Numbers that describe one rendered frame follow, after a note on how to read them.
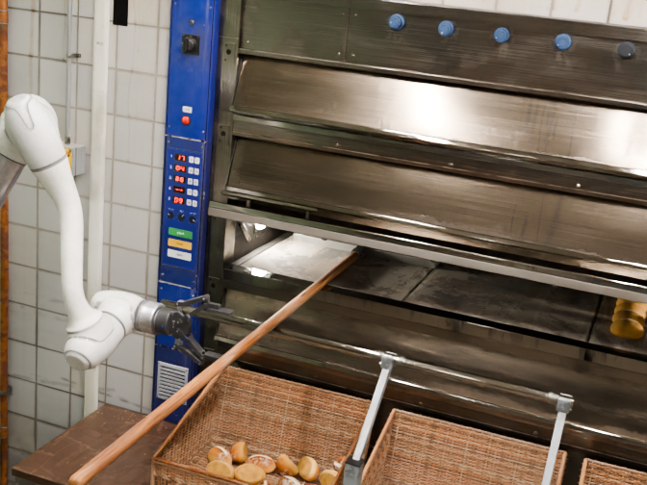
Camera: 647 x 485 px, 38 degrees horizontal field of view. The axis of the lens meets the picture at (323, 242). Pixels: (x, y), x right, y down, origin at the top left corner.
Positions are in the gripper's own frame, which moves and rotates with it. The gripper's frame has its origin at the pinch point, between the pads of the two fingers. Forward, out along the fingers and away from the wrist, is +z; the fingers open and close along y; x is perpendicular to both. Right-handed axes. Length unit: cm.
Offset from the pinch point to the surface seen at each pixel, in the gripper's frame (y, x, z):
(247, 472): 56, -27, -1
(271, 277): 2, -56, -11
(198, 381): -0.4, 29.8, 7.1
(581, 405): 20, -53, 93
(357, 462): 24.5, 4.1, 41.7
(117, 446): 0, 65, 7
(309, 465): 55, -39, 15
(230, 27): -77, -56, -32
